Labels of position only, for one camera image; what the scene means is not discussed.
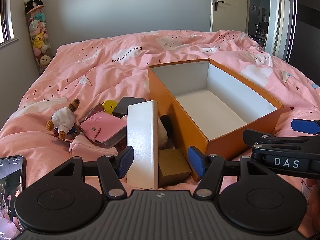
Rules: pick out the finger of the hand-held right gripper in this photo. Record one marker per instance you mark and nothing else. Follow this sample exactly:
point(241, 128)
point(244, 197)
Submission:
point(257, 136)
point(303, 126)

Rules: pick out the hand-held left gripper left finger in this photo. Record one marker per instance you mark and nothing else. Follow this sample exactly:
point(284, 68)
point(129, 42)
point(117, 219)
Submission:
point(126, 161)

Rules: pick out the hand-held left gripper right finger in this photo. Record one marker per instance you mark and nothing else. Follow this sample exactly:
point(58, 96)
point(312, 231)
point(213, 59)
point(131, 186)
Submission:
point(196, 163)

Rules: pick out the tall white box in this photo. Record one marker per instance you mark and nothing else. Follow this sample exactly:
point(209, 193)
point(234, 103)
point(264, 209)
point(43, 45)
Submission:
point(141, 140)

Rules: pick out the pink snap wallet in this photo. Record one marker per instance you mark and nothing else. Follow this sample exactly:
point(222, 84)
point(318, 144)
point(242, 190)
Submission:
point(102, 127)

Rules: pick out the pink cloth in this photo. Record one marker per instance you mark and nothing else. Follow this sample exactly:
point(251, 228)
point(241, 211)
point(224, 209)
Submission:
point(85, 147)

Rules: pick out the orange cardboard box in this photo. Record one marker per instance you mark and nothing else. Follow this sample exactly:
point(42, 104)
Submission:
point(185, 120)

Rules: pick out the dark grey box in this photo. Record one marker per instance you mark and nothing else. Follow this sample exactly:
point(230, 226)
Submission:
point(127, 106)

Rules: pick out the small gold box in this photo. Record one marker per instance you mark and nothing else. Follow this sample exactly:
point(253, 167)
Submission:
point(172, 166)

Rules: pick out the black and white plush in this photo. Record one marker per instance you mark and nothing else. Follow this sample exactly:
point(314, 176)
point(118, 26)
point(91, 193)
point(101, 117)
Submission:
point(163, 130)

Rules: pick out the yellow plush toy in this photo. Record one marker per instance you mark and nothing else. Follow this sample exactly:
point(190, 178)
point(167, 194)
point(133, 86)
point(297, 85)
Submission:
point(109, 105)

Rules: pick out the brown wallet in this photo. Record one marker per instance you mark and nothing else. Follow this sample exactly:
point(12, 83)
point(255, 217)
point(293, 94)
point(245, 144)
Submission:
point(93, 111)

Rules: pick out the teddy bear in white shirt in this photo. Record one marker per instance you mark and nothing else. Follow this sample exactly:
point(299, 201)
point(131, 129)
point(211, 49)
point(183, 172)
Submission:
point(63, 118)

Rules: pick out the dark wardrobe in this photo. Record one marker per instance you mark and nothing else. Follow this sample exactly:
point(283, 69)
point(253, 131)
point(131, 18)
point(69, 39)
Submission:
point(306, 25)

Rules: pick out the pink printed duvet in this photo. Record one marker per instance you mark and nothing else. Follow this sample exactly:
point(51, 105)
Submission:
point(100, 62)

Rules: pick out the dark chair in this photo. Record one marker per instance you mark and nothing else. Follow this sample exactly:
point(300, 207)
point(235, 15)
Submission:
point(262, 30)

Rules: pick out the black smartphone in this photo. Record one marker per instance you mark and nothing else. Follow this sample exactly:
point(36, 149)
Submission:
point(10, 180)

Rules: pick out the white door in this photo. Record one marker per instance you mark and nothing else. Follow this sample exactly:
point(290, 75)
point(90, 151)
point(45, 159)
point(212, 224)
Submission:
point(232, 10)

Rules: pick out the tube of plush toys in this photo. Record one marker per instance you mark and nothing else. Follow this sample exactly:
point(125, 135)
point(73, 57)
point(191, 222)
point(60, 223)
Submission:
point(38, 40)

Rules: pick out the panda plush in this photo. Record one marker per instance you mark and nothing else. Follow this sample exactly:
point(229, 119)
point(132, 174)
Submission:
point(32, 0)

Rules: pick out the window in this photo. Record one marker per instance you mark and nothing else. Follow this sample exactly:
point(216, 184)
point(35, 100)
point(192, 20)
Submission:
point(5, 12)

